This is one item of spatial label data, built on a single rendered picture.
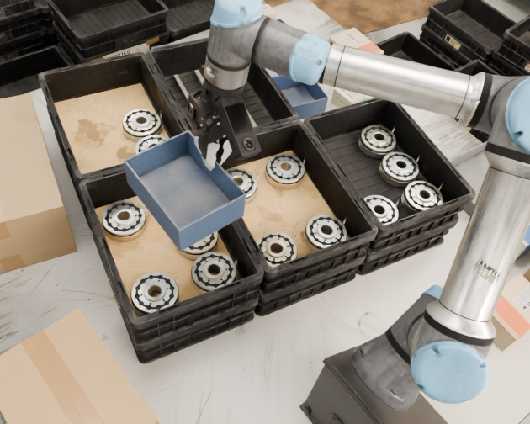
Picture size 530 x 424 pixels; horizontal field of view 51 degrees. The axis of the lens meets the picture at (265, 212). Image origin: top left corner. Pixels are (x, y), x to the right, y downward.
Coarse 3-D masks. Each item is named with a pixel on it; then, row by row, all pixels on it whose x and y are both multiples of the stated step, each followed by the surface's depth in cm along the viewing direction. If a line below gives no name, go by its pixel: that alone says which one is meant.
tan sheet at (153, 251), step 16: (96, 208) 137; (144, 208) 138; (112, 240) 132; (144, 240) 133; (160, 240) 133; (128, 256) 130; (144, 256) 130; (160, 256) 131; (176, 256) 131; (128, 272) 127; (144, 272) 128; (160, 272) 128; (176, 272) 129; (128, 288) 125; (192, 288) 127
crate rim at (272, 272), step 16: (272, 128) 146; (304, 128) 147; (336, 176) 138; (240, 224) 126; (368, 224) 130; (368, 240) 129; (304, 256) 123; (320, 256) 124; (272, 272) 120; (288, 272) 123
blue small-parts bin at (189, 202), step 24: (168, 144) 112; (192, 144) 114; (144, 168) 112; (168, 168) 115; (192, 168) 116; (216, 168) 110; (144, 192) 105; (168, 192) 112; (192, 192) 112; (216, 192) 113; (240, 192) 106; (168, 216) 100; (192, 216) 109; (216, 216) 103; (240, 216) 110; (192, 240) 104
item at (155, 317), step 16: (96, 176) 130; (112, 176) 131; (96, 224) 122; (240, 240) 124; (112, 256) 118; (256, 256) 122; (112, 272) 116; (224, 288) 117; (240, 288) 118; (128, 304) 112; (176, 304) 113; (192, 304) 113; (128, 320) 112; (144, 320) 110; (160, 320) 112
